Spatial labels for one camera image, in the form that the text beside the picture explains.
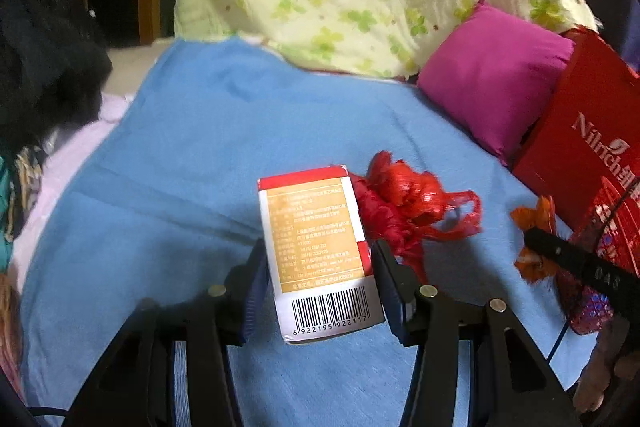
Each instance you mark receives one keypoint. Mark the orange wrapper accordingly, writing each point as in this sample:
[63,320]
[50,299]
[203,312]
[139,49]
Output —
[537,217]

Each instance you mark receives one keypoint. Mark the red paper shopping bag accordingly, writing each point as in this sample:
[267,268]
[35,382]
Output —
[565,137]

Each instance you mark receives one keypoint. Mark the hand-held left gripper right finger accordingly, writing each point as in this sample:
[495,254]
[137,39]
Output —
[392,302]

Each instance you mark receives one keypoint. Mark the person's right hand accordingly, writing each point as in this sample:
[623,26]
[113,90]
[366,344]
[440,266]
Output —
[605,357]

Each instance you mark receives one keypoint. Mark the teal cloth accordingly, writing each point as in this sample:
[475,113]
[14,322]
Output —
[5,207]

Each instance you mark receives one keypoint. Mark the red plastic bag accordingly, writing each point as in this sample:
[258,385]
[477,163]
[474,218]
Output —
[400,197]

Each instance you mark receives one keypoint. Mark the red plastic mesh basket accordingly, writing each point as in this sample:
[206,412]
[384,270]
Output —
[592,309]

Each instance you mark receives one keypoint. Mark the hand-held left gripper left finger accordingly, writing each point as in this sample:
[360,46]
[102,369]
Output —
[252,297]

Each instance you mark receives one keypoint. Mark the black clothing pile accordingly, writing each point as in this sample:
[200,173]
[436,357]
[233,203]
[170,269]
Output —
[45,72]

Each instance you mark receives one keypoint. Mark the blue blanket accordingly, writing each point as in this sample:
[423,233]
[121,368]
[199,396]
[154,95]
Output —
[200,157]

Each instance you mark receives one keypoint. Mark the orange patterned scarf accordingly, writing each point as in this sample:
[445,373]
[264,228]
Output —
[10,332]

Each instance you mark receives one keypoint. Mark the red and gold carton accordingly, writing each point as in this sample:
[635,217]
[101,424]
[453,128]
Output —
[315,232]

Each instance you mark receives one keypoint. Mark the magenta pillow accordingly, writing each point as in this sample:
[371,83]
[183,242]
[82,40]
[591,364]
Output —
[490,72]

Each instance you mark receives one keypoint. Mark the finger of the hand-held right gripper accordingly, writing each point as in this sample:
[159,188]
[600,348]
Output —
[580,257]

